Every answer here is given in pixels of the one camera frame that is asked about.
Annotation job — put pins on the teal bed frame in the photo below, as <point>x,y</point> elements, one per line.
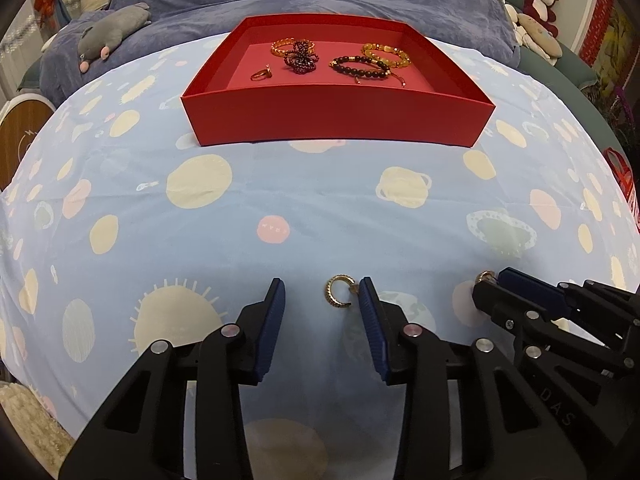
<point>575,70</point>

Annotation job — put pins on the light blue planet-print sheet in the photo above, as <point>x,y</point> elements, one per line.
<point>300,210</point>

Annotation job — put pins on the round wooden disc device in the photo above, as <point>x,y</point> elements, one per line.
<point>22,135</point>

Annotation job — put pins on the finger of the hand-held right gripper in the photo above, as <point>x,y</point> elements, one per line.
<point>495,300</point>
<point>530,290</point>

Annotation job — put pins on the beige plush toy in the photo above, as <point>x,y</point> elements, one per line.
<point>537,35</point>

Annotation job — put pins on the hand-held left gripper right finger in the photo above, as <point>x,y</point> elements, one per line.
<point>372,330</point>

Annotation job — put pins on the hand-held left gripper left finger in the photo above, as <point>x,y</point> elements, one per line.
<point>267,330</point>

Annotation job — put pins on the red cardboard box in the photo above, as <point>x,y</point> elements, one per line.
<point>340,115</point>

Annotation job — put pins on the red monkey plush toy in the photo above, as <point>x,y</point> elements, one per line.
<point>540,0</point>

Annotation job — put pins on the grey plush toy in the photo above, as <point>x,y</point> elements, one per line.
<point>110,32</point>

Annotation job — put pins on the red bag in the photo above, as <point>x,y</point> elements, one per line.
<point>622,180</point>

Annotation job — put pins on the gold hoop earring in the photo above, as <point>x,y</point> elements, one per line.
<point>334,296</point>
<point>484,275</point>

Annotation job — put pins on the cream fluffy rug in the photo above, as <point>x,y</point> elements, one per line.
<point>30,430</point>

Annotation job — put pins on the red ribbon bow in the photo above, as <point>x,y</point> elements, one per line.
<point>47,5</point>

